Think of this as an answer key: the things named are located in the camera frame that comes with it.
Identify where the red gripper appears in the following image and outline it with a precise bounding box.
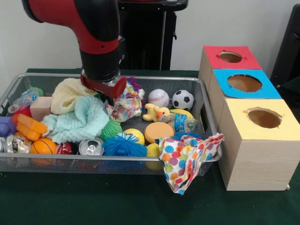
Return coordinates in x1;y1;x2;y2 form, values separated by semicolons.
80;74;128;106

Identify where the polka dot fabric pouch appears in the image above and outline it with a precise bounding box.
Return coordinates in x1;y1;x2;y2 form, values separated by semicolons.
105;82;145;123

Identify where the mint green muslin cloth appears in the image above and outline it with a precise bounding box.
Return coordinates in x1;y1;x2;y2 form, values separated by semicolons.
41;95;110;144

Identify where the cream muslin cloth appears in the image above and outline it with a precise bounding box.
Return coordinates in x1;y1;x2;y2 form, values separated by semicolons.
50;78;99;115

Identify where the blue spiky rubber ball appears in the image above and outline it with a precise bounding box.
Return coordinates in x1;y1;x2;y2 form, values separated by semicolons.
102;133;148;157

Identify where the white polka dot cloth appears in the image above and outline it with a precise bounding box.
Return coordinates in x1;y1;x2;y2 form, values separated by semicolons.
158;133;225;195

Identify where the wooden box with three holes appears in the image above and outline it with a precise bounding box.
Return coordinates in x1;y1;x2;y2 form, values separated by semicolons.
198;45;300;192

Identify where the yellow plush duck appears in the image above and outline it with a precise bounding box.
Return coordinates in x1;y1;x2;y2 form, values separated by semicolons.
142;103;171;122

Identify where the white baseball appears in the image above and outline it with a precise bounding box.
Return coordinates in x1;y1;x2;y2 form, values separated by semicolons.
147;89;170;108

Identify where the orange round sponge disc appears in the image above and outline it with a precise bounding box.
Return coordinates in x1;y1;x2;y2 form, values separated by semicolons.
144;121;175;145

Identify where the small soccer ball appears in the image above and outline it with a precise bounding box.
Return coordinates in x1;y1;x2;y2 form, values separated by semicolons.
172;90;195;111

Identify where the orange toy basketball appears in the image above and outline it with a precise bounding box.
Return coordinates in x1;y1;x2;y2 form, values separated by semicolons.
30;138;57;155

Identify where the dark green tablecloth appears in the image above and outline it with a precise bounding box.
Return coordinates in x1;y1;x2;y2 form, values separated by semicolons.
0;67;300;225
280;75;300;96

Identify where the black upright panel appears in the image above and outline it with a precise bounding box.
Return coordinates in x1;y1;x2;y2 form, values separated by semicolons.
270;3;300;88

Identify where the silver wire mesh bin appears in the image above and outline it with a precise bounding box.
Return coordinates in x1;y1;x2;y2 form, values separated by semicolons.
0;73;223;177

